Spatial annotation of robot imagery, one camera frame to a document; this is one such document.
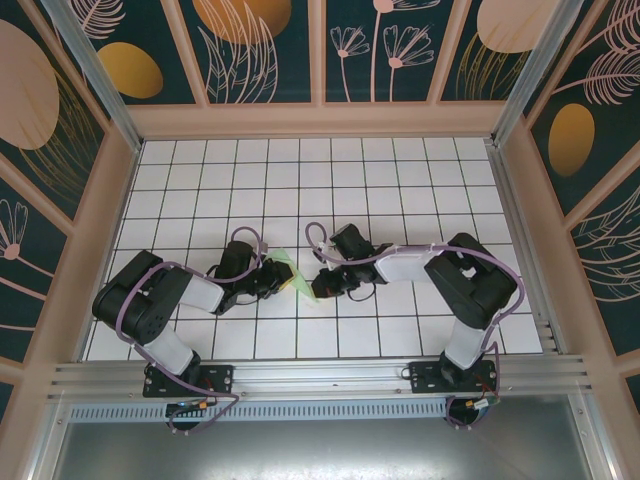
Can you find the long aluminium mounting rail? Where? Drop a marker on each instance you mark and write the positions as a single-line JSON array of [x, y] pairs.
[[320, 372]]

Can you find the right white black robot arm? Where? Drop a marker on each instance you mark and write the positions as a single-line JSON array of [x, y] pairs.
[[470, 285]]

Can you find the light green cloth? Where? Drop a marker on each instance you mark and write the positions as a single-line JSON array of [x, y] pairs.
[[302, 285]]

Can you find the aluminium frame post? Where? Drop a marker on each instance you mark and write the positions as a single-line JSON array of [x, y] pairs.
[[95, 75], [535, 75]]

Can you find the small controller circuit board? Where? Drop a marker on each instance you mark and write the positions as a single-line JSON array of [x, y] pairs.
[[482, 405], [187, 407]]

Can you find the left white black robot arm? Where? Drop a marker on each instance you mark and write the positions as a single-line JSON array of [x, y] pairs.
[[200, 295]]

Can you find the grey metal sheet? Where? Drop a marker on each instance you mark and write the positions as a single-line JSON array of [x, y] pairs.
[[320, 450]]

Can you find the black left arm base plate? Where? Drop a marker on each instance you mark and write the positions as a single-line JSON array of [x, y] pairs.
[[220, 377]]

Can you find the aluminium side rail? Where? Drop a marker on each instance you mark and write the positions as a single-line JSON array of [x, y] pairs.
[[522, 250]]

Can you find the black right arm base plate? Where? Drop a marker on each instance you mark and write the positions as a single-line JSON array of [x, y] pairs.
[[425, 377]]

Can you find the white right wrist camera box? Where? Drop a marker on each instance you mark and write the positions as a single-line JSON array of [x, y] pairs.
[[328, 248]]

